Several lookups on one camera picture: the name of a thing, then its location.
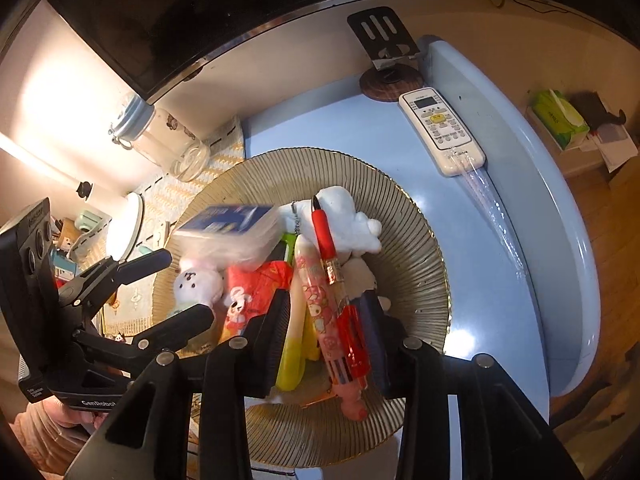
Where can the blue patterned mat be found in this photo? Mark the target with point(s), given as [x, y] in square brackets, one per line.
[170, 195]

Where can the white cloud plush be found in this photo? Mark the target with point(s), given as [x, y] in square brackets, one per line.
[345, 215]

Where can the ribbed glass plate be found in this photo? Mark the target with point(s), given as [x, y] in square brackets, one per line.
[400, 260]

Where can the red pen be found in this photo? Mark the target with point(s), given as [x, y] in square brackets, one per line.
[322, 230]

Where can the white remote control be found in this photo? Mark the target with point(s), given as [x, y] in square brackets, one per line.
[440, 125]

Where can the beige pen holder cup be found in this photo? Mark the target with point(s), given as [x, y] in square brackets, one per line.
[70, 242]

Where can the clear plastic sleeve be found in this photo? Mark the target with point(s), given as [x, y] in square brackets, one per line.
[492, 210]

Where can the clear water bottle blue lid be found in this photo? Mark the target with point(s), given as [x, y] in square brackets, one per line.
[170, 145]

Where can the red printed pouch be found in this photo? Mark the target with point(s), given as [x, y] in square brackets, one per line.
[250, 290]

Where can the black phone stand wooden base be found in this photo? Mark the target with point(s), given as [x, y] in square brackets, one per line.
[380, 30]

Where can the blue dental floss box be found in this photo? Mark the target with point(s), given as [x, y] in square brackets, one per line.
[225, 225]

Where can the mint green instant camera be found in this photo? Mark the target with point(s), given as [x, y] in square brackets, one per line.
[92, 225]

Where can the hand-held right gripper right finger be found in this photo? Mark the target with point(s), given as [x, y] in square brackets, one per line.
[377, 345]

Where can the pink patterned pen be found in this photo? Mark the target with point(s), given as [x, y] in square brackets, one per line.
[315, 300]

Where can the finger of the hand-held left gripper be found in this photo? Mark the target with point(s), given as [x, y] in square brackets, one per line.
[165, 332]
[135, 267]

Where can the green tissue pack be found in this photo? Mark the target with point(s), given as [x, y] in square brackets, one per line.
[555, 115]

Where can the yellow green tube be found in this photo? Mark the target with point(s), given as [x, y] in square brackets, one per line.
[295, 355]

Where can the pink white green dango plush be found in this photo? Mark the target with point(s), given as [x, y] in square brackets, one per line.
[195, 282]

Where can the white paper sheets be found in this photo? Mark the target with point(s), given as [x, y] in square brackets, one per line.
[615, 145]

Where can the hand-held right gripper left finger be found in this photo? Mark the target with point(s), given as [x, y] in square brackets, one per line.
[275, 340]

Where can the white desk lamp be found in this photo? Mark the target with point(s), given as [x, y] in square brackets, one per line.
[125, 225]

